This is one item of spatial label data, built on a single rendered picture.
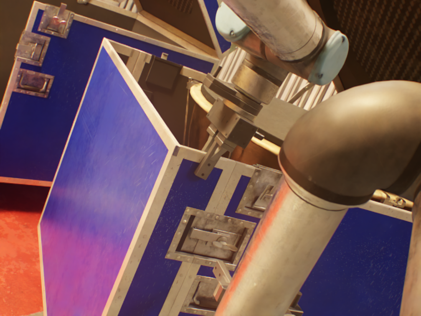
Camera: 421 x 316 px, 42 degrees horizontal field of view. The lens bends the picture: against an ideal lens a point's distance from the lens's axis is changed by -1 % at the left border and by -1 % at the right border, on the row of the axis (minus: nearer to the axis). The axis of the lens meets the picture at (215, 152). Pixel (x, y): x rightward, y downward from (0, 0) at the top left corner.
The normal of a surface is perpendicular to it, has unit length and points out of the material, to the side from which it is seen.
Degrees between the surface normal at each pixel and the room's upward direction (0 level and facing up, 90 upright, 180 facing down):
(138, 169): 90
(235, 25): 81
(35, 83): 90
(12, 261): 0
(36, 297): 0
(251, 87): 85
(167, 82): 90
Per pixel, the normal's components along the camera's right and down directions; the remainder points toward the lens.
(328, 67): 0.73, 0.48
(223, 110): -0.79, -0.40
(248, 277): -0.82, 0.08
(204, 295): 0.31, 0.39
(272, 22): 0.24, 0.88
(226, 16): -0.60, -0.21
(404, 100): -0.09, -0.59
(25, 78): 0.56, 0.44
